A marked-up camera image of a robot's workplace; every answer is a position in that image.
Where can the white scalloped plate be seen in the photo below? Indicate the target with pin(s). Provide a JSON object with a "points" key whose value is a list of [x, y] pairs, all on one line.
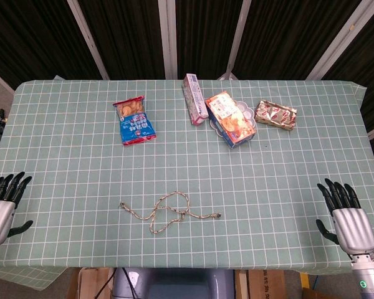
{"points": [[245, 109]]}

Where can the white frame post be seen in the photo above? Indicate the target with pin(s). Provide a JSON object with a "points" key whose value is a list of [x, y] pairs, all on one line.
{"points": [[235, 40], [339, 43], [88, 40], [168, 40]]}

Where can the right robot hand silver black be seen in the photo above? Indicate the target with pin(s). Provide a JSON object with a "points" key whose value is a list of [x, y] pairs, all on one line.
{"points": [[352, 225]]}

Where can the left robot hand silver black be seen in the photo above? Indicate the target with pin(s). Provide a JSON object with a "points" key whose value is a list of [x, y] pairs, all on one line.
{"points": [[0, 218]]}

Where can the light wooden board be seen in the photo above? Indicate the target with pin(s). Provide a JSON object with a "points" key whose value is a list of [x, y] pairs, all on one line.
{"points": [[92, 285]]}

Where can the black pleated curtain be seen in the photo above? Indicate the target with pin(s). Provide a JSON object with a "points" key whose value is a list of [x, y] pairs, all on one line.
{"points": [[127, 34]]}

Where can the brown cardboard box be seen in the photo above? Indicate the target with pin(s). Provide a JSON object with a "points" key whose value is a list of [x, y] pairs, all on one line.
{"points": [[266, 285]]}

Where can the blue snack bag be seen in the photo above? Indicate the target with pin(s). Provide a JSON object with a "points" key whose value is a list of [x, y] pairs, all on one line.
{"points": [[135, 123]]}

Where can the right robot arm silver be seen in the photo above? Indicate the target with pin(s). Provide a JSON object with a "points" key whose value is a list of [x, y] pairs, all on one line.
{"points": [[369, 277]]}

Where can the grey robot torso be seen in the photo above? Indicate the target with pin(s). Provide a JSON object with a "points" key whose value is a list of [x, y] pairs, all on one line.
{"points": [[174, 285]]}

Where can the green white checked tablecloth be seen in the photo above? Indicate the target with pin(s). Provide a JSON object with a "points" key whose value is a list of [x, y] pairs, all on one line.
{"points": [[81, 174]]}

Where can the pink white carton box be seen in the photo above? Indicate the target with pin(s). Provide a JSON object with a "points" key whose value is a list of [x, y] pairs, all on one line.
{"points": [[194, 99]]}

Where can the gold red wrapped package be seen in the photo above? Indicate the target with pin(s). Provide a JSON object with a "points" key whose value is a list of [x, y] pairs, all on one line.
{"points": [[275, 116]]}

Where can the orange blue cracker box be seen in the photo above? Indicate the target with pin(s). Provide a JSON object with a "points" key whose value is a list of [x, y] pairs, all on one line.
{"points": [[229, 120]]}

